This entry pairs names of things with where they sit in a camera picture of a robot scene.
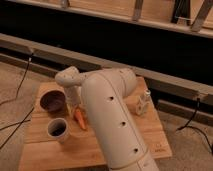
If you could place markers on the wooden cutting board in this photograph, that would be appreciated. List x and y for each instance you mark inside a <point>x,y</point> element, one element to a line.
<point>42,153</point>

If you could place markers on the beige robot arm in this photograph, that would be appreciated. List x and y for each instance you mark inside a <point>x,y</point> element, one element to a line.
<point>102,93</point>

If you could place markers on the orange pepper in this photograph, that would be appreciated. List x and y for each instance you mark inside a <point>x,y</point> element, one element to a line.
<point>79,118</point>

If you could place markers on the dark red bowl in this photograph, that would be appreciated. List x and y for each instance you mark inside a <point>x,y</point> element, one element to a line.
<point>52,101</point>

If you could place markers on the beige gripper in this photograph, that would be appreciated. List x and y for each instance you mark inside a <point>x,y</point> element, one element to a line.
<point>72,99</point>

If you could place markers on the small white clamp fixture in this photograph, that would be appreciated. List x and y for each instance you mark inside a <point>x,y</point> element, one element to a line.
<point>143,102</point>

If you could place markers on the white ceramic cup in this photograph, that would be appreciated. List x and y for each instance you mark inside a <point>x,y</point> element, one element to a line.
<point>58,130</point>

